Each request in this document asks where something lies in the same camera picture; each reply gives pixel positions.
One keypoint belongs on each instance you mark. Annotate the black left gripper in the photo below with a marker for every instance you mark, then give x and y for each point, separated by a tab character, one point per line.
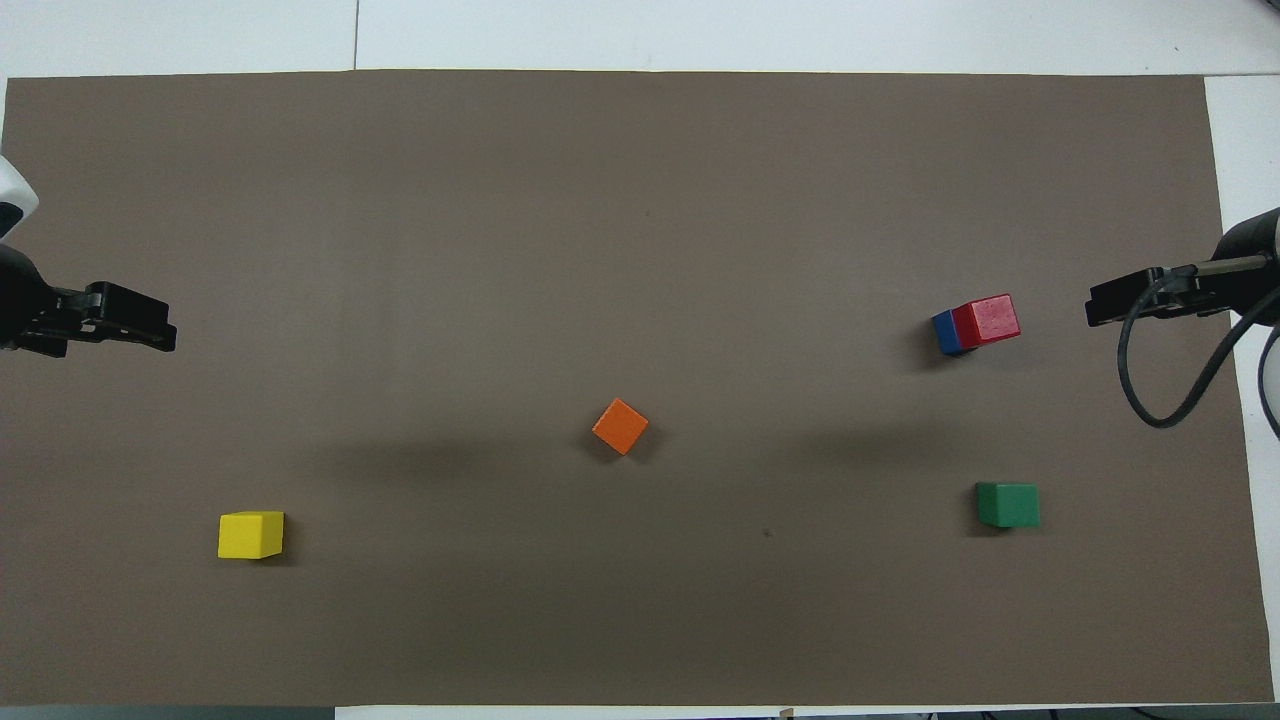
30	305

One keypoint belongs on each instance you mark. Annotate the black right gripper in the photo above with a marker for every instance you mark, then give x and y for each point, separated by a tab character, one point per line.
1255	285

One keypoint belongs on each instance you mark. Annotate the red wooden block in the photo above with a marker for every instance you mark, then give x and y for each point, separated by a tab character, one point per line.
988	320

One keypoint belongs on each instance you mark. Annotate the blue wooden block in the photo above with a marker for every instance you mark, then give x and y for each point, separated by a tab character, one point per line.
942	335

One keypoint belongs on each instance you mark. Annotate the yellow wooden block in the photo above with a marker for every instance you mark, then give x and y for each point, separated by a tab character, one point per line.
250	535

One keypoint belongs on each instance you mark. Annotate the green wooden block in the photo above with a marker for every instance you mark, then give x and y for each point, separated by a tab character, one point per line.
1008	505

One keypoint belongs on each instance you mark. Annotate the orange wooden block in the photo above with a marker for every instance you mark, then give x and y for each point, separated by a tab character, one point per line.
620	426

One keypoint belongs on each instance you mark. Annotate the brown table mat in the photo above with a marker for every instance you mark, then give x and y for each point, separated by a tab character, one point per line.
640	200

